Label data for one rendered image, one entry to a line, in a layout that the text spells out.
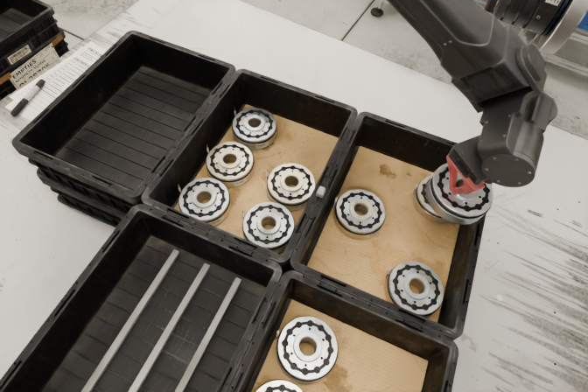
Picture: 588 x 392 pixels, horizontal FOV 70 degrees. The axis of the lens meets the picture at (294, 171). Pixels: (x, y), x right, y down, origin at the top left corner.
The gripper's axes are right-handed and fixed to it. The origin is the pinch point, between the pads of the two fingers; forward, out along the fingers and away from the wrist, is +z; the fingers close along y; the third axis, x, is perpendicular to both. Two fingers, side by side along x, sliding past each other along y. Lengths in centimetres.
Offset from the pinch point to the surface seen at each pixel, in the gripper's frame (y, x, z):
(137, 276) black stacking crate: -54, 16, 24
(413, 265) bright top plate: -6.3, -4.9, 18.8
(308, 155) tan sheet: -11.7, 28.1, 23.7
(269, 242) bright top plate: -29.2, 10.5, 20.1
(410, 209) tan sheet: 2.1, 6.4, 22.5
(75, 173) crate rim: -58, 36, 15
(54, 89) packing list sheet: -63, 85, 40
